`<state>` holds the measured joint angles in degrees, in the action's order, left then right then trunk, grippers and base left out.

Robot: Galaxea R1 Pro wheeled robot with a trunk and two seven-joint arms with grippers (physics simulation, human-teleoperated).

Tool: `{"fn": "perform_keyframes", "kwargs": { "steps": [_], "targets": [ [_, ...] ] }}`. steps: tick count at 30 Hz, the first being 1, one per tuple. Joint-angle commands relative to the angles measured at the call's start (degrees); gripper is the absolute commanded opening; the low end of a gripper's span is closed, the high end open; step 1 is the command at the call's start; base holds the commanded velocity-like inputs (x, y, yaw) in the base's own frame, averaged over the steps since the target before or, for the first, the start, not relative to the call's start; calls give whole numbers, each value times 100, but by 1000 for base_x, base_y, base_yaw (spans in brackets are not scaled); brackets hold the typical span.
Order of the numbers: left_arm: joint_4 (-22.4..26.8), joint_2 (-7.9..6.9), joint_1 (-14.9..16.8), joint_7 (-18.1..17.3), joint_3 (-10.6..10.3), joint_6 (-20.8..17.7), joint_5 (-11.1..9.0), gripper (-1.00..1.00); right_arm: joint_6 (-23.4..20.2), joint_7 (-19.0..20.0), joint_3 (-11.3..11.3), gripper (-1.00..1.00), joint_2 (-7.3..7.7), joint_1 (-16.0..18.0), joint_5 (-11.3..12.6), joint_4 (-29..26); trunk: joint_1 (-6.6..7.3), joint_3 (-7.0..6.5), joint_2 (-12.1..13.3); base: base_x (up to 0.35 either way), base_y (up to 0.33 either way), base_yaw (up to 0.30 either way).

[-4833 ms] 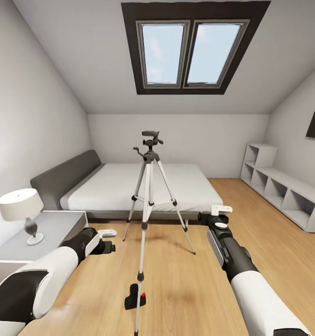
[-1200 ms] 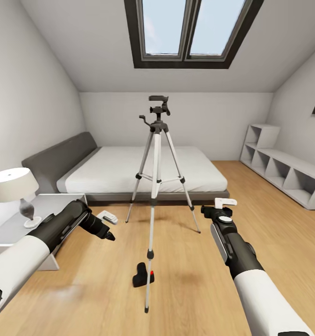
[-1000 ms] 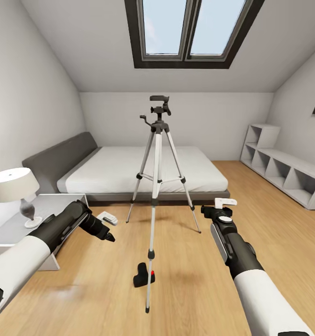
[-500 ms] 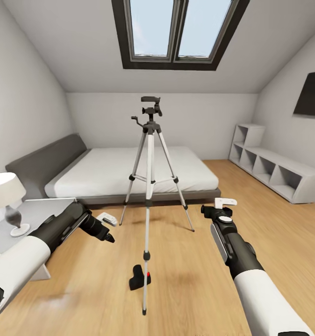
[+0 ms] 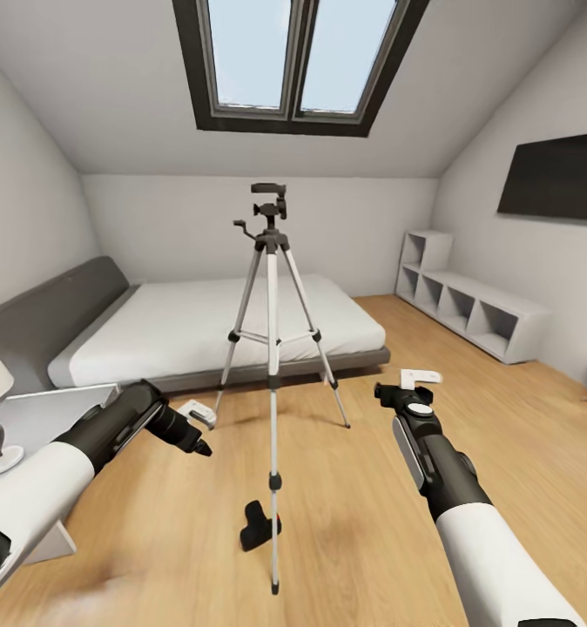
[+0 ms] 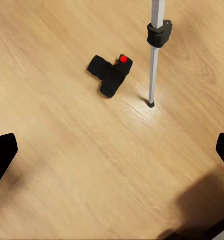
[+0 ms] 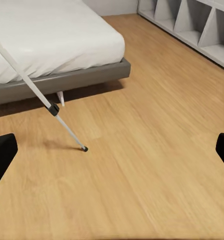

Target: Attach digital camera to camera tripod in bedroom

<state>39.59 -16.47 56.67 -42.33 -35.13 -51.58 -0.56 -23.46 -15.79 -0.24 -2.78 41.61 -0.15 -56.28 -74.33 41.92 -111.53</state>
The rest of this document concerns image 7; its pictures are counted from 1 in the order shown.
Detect camera tripod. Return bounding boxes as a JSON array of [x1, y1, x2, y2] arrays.
[[0, 43, 88, 151]]

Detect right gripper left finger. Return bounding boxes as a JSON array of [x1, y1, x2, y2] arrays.
[[0, 133, 18, 180]]

